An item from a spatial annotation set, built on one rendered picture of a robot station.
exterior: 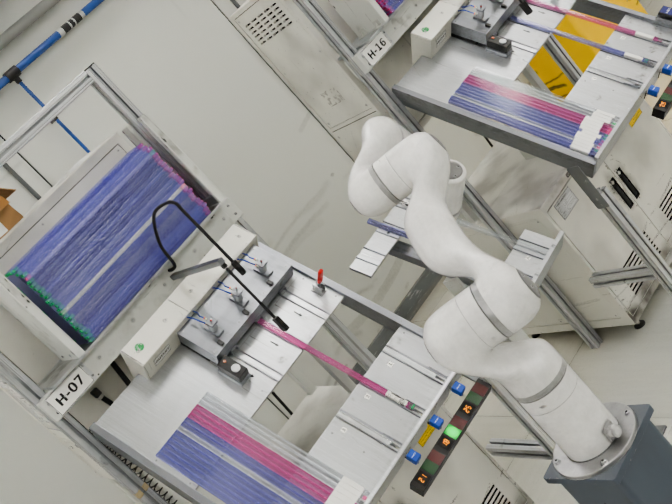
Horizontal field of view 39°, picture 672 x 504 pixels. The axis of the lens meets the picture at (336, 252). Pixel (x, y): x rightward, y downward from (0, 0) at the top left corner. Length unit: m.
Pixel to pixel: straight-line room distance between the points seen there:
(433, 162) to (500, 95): 1.21
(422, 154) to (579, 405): 0.58
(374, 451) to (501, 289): 0.79
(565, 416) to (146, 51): 3.04
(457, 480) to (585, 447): 1.03
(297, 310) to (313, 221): 2.01
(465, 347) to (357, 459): 0.71
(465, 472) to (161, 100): 2.30
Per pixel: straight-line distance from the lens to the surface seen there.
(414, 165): 1.94
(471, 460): 2.92
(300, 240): 4.54
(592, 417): 1.89
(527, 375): 1.81
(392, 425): 2.43
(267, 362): 2.53
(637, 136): 3.60
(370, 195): 1.97
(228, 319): 2.54
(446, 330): 1.76
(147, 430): 2.50
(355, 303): 2.61
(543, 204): 3.20
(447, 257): 1.82
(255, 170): 4.49
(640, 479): 1.95
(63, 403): 2.53
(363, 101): 3.29
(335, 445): 2.41
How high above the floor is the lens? 1.82
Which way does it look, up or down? 16 degrees down
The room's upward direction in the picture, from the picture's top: 43 degrees counter-clockwise
